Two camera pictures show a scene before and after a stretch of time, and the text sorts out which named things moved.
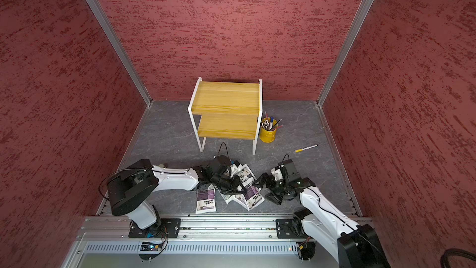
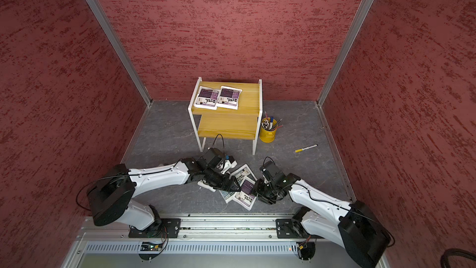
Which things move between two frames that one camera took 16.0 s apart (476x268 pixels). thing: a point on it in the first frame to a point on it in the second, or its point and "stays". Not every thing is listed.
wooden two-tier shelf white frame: [226, 110] stays
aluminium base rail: [118, 226] stays
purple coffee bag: [206, 200] to [229, 98]
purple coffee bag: [253, 196] to [207, 97]
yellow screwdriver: [298, 150] stays
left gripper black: [233, 188] stays
